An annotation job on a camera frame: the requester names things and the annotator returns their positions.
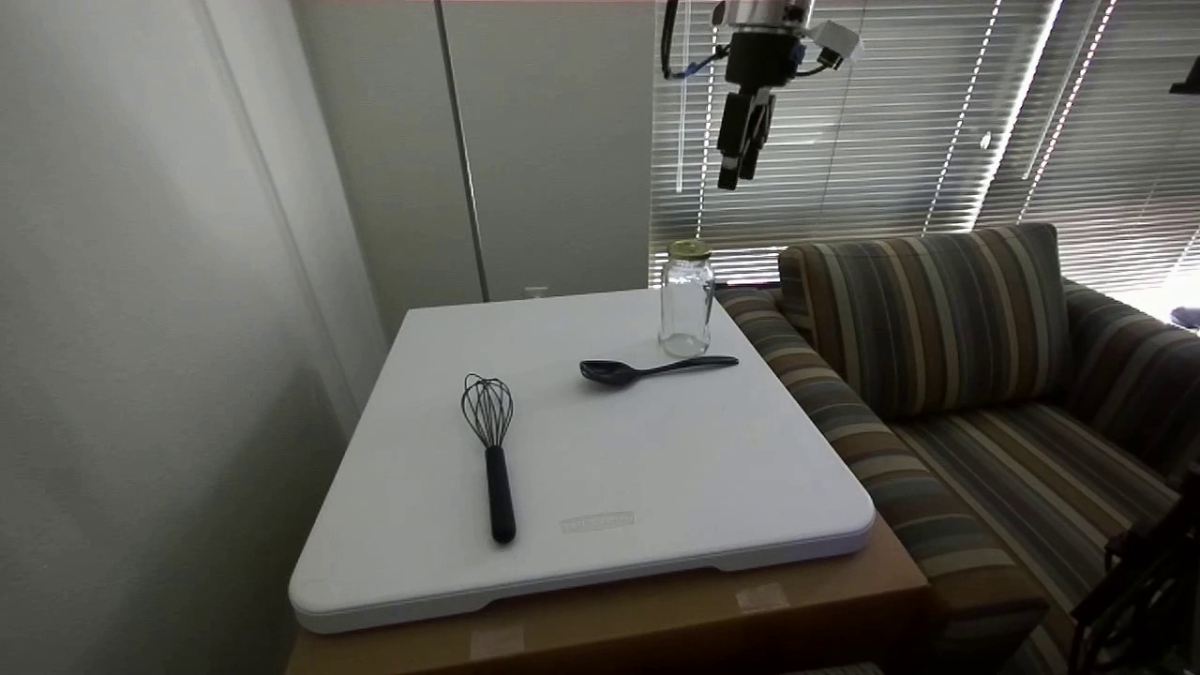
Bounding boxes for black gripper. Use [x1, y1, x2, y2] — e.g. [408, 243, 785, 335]
[718, 31, 804, 193]

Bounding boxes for clear glass jar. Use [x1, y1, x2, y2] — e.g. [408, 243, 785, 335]
[657, 252, 722, 361]

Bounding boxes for white window blinds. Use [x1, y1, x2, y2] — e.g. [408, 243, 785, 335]
[648, 0, 1200, 313]

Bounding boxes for striped sofa cushion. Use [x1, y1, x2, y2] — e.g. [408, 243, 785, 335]
[777, 220, 1074, 425]

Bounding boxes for black plastic spoon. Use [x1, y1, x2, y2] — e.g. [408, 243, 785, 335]
[577, 352, 743, 392]

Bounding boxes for white plastic board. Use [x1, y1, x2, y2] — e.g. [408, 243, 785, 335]
[287, 286, 879, 636]

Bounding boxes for striped fabric sofa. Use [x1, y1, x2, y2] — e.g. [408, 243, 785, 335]
[713, 220, 1200, 675]

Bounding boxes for brown cardboard box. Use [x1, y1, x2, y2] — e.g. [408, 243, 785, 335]
[283, 517, 933, 675]

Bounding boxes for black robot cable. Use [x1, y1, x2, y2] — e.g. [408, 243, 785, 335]
[657, 0, 737, 85]

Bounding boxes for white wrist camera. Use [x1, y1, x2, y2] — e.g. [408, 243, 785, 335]
[805, 13, 864, 68]

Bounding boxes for thin vertical wall conduit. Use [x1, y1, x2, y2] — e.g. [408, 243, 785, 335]
[432, 0, 493, 305]

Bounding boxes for black handled wire whisk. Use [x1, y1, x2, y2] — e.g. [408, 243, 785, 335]
[457, 371, 523, 547]

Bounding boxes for dark metal frame stand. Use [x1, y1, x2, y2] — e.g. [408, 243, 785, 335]
[1064, 463, 1200, 675]

